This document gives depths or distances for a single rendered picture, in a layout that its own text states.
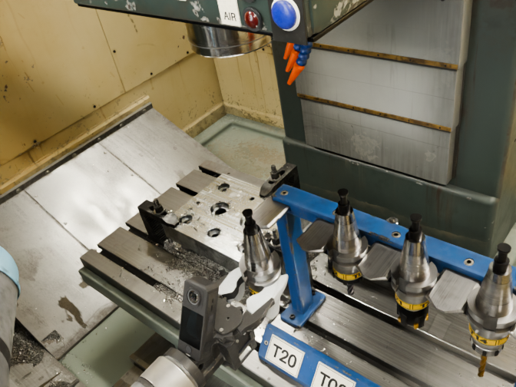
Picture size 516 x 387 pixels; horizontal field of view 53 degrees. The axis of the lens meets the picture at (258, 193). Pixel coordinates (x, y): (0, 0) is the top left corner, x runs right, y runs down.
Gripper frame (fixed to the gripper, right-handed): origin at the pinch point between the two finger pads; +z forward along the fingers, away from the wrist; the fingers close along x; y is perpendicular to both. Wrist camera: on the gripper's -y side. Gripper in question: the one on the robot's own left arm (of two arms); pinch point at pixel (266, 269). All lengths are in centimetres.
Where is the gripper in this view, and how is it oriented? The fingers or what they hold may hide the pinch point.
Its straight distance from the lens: 82.2
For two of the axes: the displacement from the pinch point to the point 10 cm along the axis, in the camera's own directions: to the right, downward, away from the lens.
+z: 6.3, -5.8, 5.3
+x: 7.6, 3.0, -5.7
